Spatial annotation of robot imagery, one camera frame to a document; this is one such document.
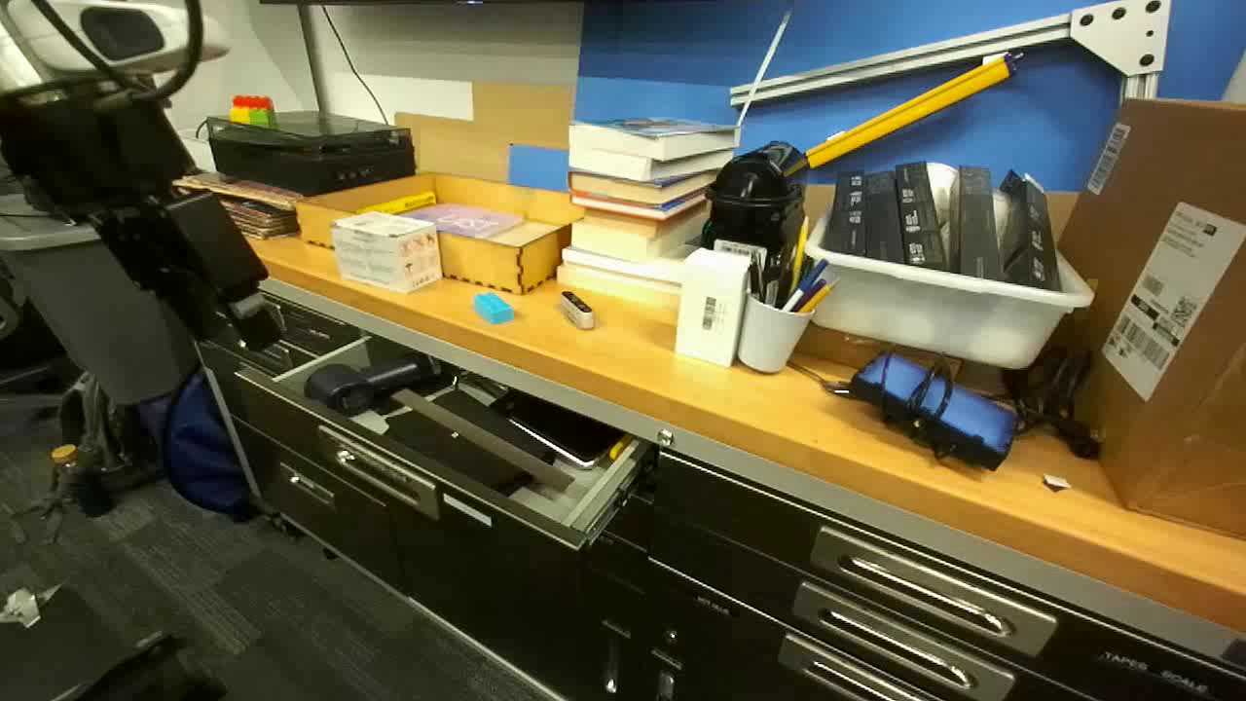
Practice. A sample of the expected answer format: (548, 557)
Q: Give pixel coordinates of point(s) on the blue lego brick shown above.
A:
(492, 310)

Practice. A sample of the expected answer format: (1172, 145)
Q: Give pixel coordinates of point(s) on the grey metal drawer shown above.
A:
(435, 449)

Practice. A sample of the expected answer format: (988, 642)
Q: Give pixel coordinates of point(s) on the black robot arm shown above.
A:
(82, 123)

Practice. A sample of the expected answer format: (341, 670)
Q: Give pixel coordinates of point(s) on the black tablet in drawer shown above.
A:
(567, 432)

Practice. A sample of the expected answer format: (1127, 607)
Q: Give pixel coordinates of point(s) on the black case in drawer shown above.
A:
(363, 385)

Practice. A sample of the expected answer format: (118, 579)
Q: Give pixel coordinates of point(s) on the small silver black object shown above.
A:
(576, 310)

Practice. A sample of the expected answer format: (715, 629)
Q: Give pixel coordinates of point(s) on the white rectangular box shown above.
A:
(710, 310)

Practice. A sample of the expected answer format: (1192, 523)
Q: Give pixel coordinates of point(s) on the white pen cup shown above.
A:
(768, 337)

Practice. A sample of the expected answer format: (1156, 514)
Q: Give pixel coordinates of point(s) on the stack of books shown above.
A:
(643, 194)

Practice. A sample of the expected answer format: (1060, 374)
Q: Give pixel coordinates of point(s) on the wooden tray box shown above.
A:
(492, 235)

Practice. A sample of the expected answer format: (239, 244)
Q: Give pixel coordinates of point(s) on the black tape dispenser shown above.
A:
(758, 194)

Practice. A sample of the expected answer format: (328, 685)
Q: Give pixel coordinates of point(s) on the closed black cabinet drawers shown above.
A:
(761, 597)

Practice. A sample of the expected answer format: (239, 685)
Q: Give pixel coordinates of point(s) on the white small boxes stack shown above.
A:
(386, 250)

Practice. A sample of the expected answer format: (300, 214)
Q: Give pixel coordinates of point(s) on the black printer box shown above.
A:
(312, 153)

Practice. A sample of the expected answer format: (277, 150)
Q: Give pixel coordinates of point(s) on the white plastic bin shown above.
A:
(946, 314)

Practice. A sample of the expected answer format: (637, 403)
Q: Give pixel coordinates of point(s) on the colourful toy blocks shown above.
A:
(251, 109)

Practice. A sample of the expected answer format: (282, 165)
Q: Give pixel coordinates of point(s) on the large cardboard box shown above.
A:
(1160, 244)

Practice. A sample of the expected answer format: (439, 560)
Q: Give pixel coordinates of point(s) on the yellow handled tool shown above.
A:
(911, 109)

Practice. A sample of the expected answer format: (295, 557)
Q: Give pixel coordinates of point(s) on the aluminium rail bracket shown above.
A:
(1131, 35)

